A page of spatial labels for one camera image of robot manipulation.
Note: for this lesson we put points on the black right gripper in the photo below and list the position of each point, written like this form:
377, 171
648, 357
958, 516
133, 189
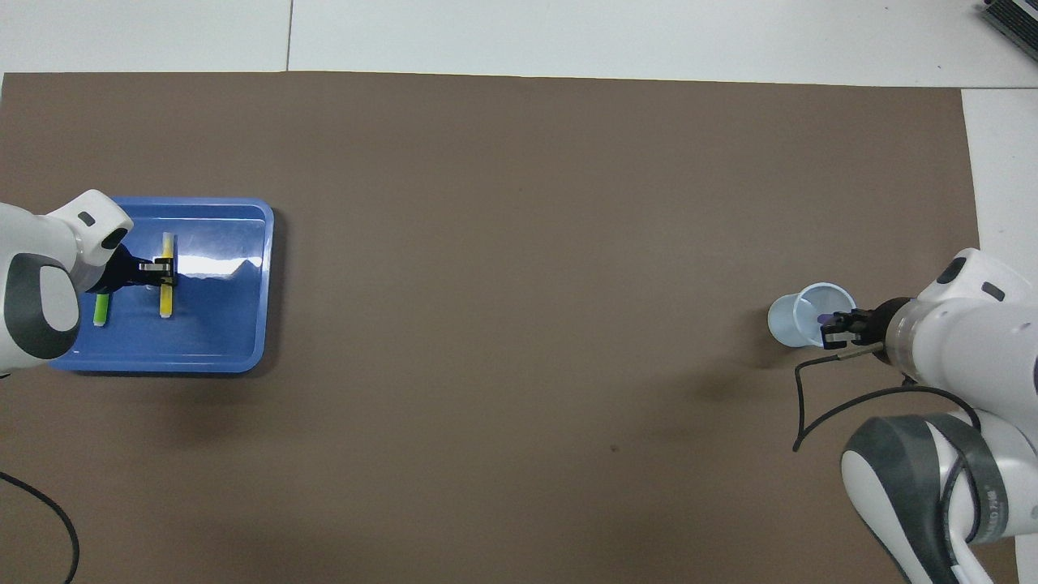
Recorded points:
885, 320

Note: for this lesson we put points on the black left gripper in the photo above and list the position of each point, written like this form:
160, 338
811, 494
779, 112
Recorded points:
122, 272

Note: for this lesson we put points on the yellow pen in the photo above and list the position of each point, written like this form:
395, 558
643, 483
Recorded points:
166, 304

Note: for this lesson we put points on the green pen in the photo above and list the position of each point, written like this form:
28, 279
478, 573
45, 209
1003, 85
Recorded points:
101, 312

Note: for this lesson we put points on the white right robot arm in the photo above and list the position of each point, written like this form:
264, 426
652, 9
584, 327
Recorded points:
973, 341

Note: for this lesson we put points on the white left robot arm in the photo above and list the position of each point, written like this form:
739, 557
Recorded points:
32, 243

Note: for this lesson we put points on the translucent plastic cup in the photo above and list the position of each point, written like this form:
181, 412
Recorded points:
791, 320

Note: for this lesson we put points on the blue plastic tray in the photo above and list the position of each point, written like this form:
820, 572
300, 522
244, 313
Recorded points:
219, 324

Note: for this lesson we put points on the brown table mat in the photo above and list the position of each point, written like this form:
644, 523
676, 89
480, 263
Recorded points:
519, 243

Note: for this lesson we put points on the grey ribbed device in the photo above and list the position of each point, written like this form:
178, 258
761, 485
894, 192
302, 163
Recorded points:
1018, 20

